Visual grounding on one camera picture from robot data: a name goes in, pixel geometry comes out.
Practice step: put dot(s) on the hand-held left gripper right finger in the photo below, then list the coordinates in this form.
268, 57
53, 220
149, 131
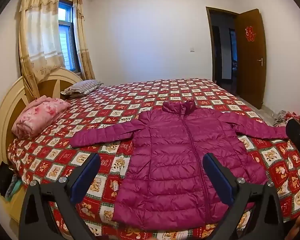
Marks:
218, 180

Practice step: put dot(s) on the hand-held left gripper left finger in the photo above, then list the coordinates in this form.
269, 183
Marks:
86, 177

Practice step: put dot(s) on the purple down jacket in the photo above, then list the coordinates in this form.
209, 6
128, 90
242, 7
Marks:
165, 167

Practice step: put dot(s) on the pile of clothes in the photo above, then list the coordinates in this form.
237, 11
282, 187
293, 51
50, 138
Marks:
285, 118

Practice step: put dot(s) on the black clothes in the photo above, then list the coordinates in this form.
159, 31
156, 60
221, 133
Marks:
1, 177

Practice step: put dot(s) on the teal cloth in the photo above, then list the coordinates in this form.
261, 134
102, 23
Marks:
13, 187

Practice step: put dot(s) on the brown wooden door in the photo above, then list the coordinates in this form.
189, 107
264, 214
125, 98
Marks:
250, 80

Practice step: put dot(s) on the cream nightstand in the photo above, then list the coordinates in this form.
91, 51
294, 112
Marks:
15, 205

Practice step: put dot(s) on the pink folded blanket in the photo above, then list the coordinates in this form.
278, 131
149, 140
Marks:
37, 115

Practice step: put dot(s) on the red bear-print bed sheet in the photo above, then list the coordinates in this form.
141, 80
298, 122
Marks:
115, 100

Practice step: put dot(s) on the striped pillow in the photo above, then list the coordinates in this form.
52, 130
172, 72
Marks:
81, 87

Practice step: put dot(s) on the cream wooden headboard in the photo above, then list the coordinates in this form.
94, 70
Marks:
7, 100

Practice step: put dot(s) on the red paper door decoration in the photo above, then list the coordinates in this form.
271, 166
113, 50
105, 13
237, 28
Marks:
250, 33

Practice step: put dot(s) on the dark-framed window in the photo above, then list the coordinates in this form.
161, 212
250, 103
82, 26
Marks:
68, 45

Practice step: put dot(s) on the narrow beige curtain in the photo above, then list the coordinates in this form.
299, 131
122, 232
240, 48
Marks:
82, 42

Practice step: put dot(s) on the wide beige curtain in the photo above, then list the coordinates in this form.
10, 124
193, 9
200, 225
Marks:
40, 37

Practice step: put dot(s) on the dark door frame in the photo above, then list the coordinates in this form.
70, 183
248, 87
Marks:
209, 42

